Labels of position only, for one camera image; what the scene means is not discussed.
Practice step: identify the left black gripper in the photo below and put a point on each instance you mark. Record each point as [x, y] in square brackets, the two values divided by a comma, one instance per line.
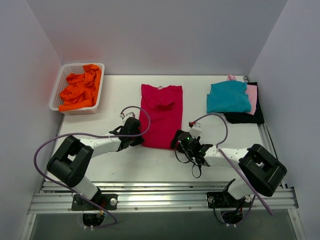
[136, 141]

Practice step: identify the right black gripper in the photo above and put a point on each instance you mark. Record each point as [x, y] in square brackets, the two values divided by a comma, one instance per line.
[176, 139]

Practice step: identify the crimson red t-shirt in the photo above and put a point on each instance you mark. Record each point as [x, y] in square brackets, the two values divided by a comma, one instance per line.
[161, 116]

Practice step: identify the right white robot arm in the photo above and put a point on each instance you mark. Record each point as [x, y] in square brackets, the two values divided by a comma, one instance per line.
[261, 172]

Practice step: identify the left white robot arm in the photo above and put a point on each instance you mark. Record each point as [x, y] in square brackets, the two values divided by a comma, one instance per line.
[71, 160]

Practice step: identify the folded black t-shirt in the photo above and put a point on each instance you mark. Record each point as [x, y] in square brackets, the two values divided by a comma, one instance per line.
[246, 118]

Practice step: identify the crumpled orange t-shirt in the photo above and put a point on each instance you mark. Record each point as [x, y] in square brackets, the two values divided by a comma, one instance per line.
[82, 89]

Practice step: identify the folded teal t-shirt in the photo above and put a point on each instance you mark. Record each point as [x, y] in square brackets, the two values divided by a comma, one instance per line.
[217, 97]

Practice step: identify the folded pink t-shirt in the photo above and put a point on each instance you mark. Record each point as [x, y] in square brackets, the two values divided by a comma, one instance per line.
[252, 96]

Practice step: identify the white plastic basket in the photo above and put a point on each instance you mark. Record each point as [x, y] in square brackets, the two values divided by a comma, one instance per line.
[61, 83]

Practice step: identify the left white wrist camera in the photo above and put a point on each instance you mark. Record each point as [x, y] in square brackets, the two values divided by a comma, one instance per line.
[125, 116]

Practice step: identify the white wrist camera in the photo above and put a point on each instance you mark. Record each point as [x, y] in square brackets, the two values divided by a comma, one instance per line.
[195, 129]
[125, 116]

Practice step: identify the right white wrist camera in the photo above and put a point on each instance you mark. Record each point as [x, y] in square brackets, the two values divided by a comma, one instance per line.
[195, 129]

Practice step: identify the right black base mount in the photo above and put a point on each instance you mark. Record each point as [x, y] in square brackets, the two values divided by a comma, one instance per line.
[223, 200]

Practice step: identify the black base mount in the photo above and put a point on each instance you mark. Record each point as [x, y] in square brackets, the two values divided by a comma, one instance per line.
[223, 200]
[108, 201]

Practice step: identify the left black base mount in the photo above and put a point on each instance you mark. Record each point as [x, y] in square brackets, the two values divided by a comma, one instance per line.
[108, 201]

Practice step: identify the aluminium rail frame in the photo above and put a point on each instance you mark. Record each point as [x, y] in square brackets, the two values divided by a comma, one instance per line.
[158, 194]

